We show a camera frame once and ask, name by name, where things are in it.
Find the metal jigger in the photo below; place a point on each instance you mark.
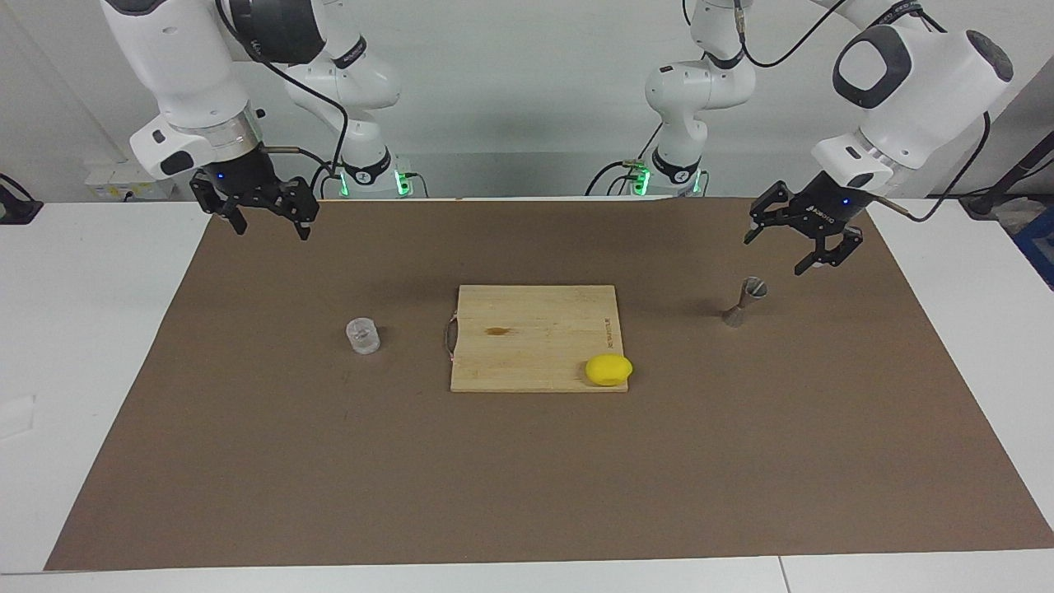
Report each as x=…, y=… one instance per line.
x=735, y=316

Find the white tape patch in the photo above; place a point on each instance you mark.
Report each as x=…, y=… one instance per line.
x=16, y=416

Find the clear plastic cup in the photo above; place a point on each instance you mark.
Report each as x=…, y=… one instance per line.
x=363, y=338

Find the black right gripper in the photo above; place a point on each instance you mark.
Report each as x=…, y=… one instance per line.
x=240, y=175

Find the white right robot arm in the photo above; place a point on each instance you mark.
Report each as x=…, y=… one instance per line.
x=181, y=66

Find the black stand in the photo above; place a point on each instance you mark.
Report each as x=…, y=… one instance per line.
x=1000, y=185

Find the yellow lemon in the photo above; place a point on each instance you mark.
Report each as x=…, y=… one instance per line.
x=608, y=370

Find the brown table mat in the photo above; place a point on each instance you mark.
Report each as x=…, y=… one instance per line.
x=247, y=453

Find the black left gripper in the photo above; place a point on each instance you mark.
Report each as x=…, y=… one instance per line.
x=827, y=210

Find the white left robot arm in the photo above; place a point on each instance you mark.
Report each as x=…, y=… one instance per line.
x=930, y=82

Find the wooden cutting board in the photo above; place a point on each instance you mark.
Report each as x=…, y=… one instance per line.
x=535, y=338

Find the black clamp mount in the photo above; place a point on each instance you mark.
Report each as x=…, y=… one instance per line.
x=16, y=210

